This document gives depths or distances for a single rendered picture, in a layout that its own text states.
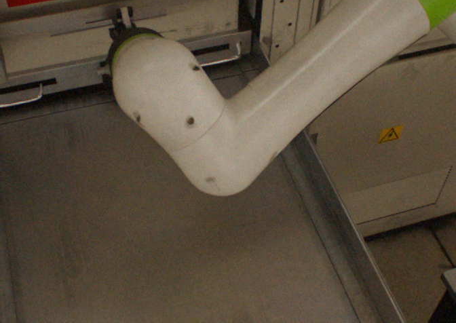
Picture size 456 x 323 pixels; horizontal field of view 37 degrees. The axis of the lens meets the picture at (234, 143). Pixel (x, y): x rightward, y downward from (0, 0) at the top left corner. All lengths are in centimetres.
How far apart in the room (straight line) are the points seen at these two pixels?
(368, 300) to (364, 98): 59
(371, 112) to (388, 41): 72
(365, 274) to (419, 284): 105
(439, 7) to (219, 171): 34
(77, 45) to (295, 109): 54
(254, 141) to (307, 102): 8
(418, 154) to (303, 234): 76
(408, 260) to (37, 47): 134
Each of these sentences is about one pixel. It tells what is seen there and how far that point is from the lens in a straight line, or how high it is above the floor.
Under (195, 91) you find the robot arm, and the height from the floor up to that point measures 122.
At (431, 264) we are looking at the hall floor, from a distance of 217.
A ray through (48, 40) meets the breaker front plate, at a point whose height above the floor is 98.
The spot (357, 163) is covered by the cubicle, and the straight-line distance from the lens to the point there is 173.
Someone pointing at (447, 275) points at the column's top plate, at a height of 75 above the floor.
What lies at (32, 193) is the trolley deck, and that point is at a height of 85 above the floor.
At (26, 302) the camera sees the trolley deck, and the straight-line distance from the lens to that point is 110.
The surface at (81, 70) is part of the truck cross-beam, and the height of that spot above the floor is 91.
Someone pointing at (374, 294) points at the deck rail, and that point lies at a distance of 107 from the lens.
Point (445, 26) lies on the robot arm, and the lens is 112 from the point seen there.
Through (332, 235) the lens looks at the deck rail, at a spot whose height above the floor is 85.
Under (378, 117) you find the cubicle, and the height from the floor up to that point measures 63.
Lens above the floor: 179
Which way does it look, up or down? 50 degrees down
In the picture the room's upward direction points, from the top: 3 degrees clockwise
